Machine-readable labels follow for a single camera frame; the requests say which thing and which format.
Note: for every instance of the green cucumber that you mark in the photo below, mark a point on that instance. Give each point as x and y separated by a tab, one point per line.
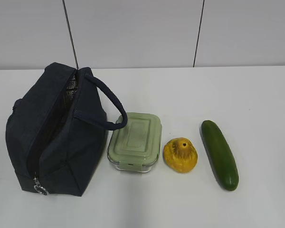
220	156

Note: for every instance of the green lidded glass container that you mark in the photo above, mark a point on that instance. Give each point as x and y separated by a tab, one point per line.
136	147

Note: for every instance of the dark blue lunch bag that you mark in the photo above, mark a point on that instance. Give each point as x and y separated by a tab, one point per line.
56	133

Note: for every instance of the yellow pear fruit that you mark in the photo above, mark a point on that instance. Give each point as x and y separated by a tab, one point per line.
180	155

